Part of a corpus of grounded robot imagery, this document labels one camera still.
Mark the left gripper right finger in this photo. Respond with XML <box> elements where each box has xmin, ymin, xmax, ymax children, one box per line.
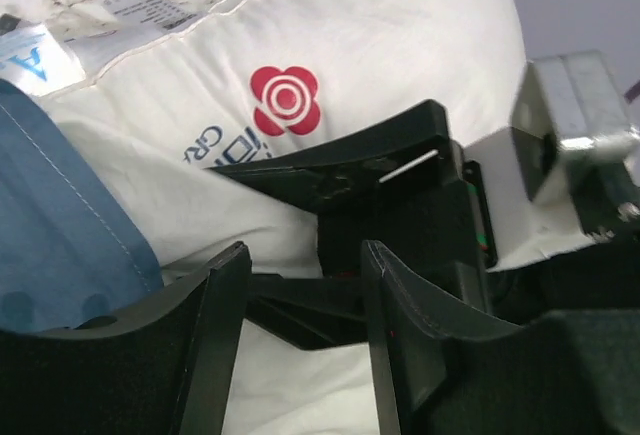
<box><xmin>361</xmin><ymin>242</ymin><xmax>639</xmax><ymax>434</ymax></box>

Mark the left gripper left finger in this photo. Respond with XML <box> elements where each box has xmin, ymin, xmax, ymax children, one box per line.
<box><xmin>1</xmin><ymin>242</ymin><xmax>251</xmax><ymax>434</ymax></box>

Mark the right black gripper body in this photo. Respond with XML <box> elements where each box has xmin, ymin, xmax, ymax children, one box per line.
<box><xmin>317</xmin><ymin>141</ymin><xmax>491</xmax><ymax>312</ymax></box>

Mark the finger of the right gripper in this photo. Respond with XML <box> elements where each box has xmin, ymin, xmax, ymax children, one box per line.
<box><xmin>245</xmin><ymin>274</ymin><xmax>367</xmax><ymax>351</ymax></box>
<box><xmin>213</xmin><ymin>100</ymin><xmax>449</xmax><ymax>214</ymax></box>

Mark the blue lettered pillowcase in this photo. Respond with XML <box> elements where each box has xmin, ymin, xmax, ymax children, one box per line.
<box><xmin>1</xmin><ymin>81</ymin><xmax>163</xmax><ymax>333</ymax></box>

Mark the white pillow with red logo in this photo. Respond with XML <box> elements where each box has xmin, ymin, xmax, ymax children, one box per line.
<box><xmin>0</xmin><ymin>0</ymin><xmax>601</xmax><ymax>435</ymax></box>

